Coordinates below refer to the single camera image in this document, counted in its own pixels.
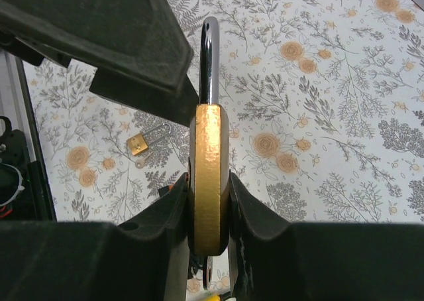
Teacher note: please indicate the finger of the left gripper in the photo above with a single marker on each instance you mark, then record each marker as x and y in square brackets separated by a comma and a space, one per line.
[140, 40]
[178, 107]

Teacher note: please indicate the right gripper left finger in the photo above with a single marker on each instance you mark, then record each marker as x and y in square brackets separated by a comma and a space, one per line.
[144, 258]

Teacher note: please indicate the floral table mat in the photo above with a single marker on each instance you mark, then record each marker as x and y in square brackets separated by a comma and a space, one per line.
[325, 107]

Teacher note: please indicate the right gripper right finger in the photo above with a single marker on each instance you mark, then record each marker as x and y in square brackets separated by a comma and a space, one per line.
[273, 259]

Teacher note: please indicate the large brass padlock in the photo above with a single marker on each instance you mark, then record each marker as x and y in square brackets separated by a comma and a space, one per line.
[209, 153]

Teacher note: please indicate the large brass padlock key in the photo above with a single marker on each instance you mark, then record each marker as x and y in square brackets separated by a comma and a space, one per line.
[207, 271]

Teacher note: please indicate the small brass padlock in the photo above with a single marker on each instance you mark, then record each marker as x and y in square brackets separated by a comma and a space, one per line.
[141, 142]

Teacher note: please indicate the black base frame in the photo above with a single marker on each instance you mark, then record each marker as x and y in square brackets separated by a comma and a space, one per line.
[25, 191]

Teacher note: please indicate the yellow padlock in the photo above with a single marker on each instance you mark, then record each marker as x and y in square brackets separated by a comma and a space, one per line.
[217, 297]

